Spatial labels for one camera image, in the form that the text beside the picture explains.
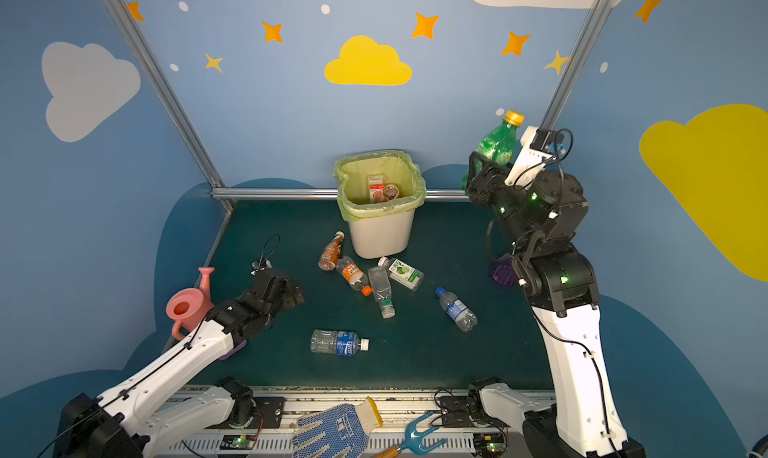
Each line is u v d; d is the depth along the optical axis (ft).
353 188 3.39
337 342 2.63
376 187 3.32
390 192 3.24
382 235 3.39
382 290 3.03
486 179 1.48
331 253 3.31
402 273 3.21
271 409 2.46
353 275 3.14
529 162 1.43
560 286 1.17
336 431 2.35
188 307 2.63
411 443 2.31
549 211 1.11
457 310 2.90
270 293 2.03
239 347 1.85
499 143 1.61
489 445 2.32
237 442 2.31
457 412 2.46
